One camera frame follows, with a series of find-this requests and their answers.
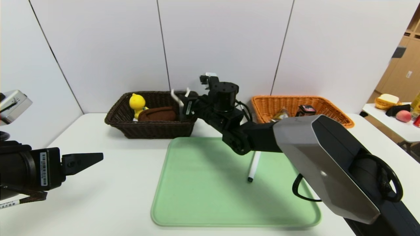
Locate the white marker pen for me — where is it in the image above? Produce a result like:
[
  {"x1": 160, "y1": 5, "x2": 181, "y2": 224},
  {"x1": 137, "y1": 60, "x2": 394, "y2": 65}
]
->
[{"x1": 247, "y1": 151, "x2": 262, "y2": 182}]

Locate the black shoulder cable loop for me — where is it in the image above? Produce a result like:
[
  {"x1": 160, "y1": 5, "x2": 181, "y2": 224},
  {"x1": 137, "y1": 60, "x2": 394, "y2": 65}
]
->
[{"x1": 292, "y1": 173, "x2": 323, "y2": 202}]

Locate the pink peach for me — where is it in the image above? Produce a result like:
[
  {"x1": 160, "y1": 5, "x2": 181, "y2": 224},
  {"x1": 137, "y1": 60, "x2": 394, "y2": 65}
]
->
[{"x1": 395, "y1": 110, "x2": 412, "y2": 123}]

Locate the yellow box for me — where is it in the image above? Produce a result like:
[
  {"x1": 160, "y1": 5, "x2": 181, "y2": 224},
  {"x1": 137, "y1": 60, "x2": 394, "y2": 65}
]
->
[{"x1": 410, "y1": 92, "x2": 420, "y2": 118}]

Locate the dark side table frame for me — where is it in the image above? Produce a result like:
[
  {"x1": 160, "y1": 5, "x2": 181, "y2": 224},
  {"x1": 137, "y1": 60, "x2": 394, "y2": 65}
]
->
[{"x1": 398, "y1": 141, "x2": 420, "y2": 164}]

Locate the toy bread slice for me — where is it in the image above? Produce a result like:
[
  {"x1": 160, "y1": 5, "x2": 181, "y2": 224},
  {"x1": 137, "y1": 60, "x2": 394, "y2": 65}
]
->
[{"x1": 374, "y1": 94, "x2": 401, "y2": 110}]

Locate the white side table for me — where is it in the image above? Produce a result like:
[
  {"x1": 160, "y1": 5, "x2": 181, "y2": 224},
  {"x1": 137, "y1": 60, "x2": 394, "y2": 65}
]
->
[{"x1": 362, "y1": 103, "x2": 420, "y2": 143}]

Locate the wooden cabinet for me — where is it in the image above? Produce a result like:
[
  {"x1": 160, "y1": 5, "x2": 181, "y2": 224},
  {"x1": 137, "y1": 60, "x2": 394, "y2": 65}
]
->
[{"x1": 374, "y1": 3, "x2": 420, "y2": 104}]

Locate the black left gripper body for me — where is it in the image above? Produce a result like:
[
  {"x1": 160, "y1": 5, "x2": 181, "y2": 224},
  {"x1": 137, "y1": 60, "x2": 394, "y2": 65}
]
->
[{"x1": 0, "y1": 147, "x2": 66, "y2": 201}]

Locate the thick black wrist cable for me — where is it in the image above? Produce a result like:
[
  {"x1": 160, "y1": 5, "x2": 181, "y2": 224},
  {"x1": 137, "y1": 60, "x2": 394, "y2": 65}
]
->
[
  {"x1": 0, "y1": 183, "x2": 48, "y2": 205},
  {"x1": 234, "y1": 100, "x2": 254, "y2": 124}
]

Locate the black gum box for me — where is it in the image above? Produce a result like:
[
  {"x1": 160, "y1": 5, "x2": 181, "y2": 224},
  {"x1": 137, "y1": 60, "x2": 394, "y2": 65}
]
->
[{"x1": 295, "y1": 105, "x2": 317, "y2": 117}]

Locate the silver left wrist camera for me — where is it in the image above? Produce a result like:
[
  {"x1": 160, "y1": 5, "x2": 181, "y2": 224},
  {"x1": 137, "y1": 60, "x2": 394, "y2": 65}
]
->
[{"x1": 0, "y1": 90, "x2": 33, "y2": 126}]

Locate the grey handled white peeler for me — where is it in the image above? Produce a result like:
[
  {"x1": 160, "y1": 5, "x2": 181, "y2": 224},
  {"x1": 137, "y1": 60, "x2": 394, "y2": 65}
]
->
[{"x1": 170, "y1": 87, "x2": 191, "y2": 110}]

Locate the brown towel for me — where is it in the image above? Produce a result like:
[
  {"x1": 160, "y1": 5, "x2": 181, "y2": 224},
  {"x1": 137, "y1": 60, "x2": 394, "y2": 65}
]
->
[{"x1": 137, "y1": 106, "x2": 178, "y2": 122}]

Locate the dark brown wicker basket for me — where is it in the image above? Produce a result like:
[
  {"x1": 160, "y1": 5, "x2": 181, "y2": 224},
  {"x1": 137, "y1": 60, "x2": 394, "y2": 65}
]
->
[{"x1": 104, "y1": 91, "x2": 200, "y2": 140}]

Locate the black flat object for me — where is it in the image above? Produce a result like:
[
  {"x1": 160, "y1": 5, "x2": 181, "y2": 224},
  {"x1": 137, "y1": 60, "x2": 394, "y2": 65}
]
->
[{"x1": 385, "y1": 104, "x2": 411, "y2": 117}]

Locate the gold chocolate pack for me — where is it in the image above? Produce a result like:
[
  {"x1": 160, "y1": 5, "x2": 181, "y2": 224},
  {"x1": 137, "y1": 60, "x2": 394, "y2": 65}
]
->
[{"x1": 270, "y1": 109, "x2": 290, "y2": 123}]

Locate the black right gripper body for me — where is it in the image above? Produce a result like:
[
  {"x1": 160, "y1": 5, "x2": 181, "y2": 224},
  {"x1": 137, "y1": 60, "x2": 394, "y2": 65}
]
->
[{"x1": 182, "y1": 94, "x2": 208, "y2": 117}]

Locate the yellow duck toy car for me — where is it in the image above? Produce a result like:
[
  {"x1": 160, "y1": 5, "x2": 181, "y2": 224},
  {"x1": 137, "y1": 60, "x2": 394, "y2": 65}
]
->
[{"x1": 129, "y1": 93, "x2": 149, "y2": 122}]

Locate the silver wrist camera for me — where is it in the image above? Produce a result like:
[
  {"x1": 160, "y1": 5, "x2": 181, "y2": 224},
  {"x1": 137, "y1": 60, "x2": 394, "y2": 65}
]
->
[
  {"x1": 0, "y1": 90, "x2": 33, "y2": 126},
  {"x1": 199, "y1": 72, "x2": 220, "y2": 91}
]

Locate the orange wicker basket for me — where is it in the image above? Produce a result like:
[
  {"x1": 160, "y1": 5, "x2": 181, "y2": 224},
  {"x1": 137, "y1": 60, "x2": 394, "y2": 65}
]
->
[{"x1": 251, "y1": 95, "x2": 355, "y2": 129}]

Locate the green plastic tray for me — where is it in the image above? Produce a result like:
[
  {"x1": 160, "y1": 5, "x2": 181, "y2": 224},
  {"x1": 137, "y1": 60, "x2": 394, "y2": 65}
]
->
[{"x1": 151, "y1": 137, "x2": 321, "y2": 227}]

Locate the braided black shoulder cable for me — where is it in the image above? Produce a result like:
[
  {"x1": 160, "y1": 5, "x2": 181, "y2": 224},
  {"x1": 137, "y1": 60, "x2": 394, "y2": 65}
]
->
[{"x1": 358, "y1": 153, "x2": 404, "y2": 203}]

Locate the thick black left wrist cable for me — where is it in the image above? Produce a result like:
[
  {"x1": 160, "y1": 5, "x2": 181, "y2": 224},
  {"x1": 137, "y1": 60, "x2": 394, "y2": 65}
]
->
[{"x1": 0, "y1": 183, "x2": 48, "y2": 205}]

